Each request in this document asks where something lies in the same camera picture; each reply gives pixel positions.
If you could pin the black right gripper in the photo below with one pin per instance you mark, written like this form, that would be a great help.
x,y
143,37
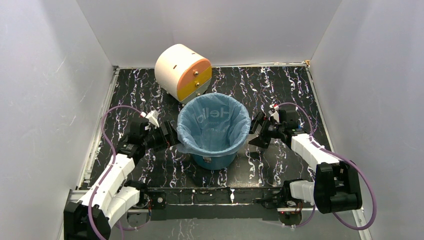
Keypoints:
x,y
262,141

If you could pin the teal plastic trash bin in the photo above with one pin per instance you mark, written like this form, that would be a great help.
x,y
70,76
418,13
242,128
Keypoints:
x,y
214,160

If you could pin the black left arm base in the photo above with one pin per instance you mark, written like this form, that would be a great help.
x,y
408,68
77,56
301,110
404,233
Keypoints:
x,y
134,197

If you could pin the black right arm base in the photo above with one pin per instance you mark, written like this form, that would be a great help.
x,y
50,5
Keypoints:
x,y
289,209

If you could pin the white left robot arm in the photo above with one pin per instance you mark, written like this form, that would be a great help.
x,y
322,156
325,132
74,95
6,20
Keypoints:
x,y
93,216

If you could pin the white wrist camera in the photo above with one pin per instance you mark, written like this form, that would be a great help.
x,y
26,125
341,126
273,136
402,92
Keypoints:
x,y
152,117
274,112

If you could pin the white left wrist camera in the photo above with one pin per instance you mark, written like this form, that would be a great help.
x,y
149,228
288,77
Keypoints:
x,y
152,117

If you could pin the round pastel drawer cabinet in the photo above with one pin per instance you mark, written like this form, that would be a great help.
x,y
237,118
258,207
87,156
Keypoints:
x,y
183,73

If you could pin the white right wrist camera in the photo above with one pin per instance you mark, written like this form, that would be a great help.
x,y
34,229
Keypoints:
x,y
274,112

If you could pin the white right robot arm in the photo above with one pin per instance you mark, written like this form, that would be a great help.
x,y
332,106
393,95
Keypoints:
x,y
336,187

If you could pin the translucent blue plastic bag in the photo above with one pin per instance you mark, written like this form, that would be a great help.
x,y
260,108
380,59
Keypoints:
x,y
212,125

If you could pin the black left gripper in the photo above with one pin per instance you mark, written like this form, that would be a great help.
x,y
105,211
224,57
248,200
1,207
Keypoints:
x,y
172,137

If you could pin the aluminium frame rail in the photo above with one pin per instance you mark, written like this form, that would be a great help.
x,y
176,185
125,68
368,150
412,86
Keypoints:
x,y
202,203

